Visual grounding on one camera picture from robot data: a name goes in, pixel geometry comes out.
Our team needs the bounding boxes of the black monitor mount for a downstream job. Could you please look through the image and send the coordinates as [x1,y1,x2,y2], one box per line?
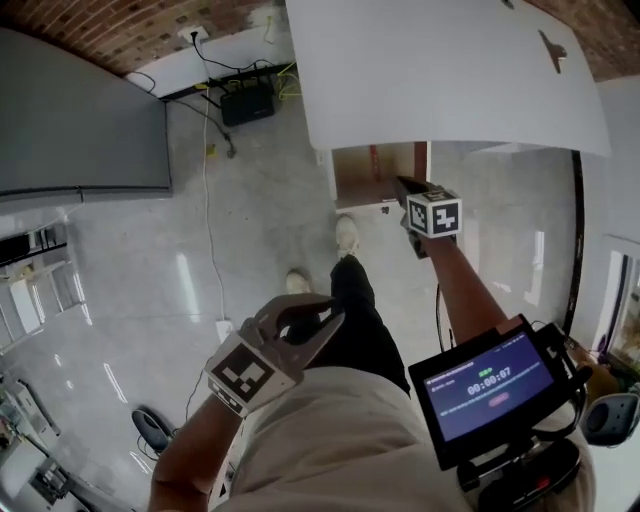
[456,433,585,512]

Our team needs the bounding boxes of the person's right white shoe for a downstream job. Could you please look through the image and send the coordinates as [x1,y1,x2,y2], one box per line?
[334,213,362,261]

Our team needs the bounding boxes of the black binder clip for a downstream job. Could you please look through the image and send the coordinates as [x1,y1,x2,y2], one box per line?
[537,29,569,77]

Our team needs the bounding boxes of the tall grey cabinet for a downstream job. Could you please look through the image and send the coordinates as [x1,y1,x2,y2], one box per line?
[0,27,174,217]

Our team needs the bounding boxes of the long white power cable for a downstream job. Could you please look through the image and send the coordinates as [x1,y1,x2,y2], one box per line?
[198,88,232,326]

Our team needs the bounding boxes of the white drawer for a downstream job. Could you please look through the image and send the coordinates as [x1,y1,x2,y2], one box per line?
[328,141,434,211]

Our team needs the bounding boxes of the white desk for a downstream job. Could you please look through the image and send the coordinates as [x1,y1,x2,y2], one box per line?
[284,0,614,159]

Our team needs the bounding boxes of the person's white shoe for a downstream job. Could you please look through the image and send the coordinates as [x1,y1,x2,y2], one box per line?
[284,268,315,297]
[334,213,362,261]

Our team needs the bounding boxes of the person's left forearm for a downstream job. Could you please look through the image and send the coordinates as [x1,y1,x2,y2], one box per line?
[148,393,252,512]

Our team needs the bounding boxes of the grey oval speaker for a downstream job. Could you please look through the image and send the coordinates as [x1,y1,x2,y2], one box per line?
[581,391,640,450]

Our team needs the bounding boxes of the black oval device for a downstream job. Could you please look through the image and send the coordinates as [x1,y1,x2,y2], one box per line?
[131,406,172,452]

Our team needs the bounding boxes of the black router power cable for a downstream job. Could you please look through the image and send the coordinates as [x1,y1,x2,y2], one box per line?
[191,30,297,87]

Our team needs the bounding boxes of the person's beige shirt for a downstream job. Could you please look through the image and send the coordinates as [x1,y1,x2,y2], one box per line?
[213,366,597,512]

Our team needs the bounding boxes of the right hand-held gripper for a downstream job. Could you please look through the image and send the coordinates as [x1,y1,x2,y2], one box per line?
[396,175,464,260]

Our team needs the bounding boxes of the white window frame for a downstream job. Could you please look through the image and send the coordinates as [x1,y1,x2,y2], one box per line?
[597,233,640,374]

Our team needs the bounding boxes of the black router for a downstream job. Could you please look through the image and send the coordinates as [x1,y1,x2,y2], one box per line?
[218,82,277,128]

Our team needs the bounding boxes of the person's right forearm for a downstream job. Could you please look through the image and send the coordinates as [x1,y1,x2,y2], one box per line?
[423,233,517,352]

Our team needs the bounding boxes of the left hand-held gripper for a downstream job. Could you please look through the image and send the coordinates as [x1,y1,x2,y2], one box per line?
[203,294,346,419]

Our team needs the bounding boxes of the person's left white shoe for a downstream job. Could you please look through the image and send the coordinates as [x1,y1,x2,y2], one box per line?
[284,268,315,297]

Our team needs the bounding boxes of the black monitor screen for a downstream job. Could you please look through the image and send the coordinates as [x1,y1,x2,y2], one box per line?
[407,313,577,472]

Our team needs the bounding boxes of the white power strip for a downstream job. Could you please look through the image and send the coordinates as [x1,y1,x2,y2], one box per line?
[215,319,237,357]

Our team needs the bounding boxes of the white wall socket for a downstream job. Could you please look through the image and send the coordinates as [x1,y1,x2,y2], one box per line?
[176,24,212,47]

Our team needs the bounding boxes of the yellow network cable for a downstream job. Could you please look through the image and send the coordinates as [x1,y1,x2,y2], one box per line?
[276,60,302,102]

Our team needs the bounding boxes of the person's black trousers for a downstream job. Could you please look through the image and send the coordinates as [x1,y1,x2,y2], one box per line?
[298,253,412,397]

